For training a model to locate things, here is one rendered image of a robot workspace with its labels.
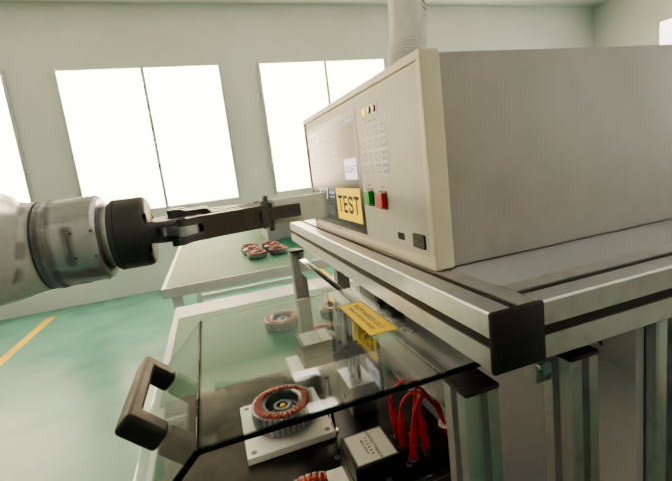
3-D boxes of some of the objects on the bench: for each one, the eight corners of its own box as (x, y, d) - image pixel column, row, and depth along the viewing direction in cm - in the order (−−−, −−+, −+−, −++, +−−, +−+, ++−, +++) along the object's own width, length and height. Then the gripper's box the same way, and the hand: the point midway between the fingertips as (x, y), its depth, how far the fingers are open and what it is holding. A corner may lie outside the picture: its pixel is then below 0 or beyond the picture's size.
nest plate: (248, 466, 63) (247, 459, 63) (240, 414, 77) (239, 408, 77) (336, 437, 68) (335, 430, 67) (313, 392, 82) (313, 387, 81)
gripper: (130, 258, 48) (315, 227, 55) (104, 285, 36) (347, 241, 43) (118, 198, 47) (308, 174, 54) (87, 204, 35) (339, 172, 42)
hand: (298, 208), depth 48 cm, fingers closed
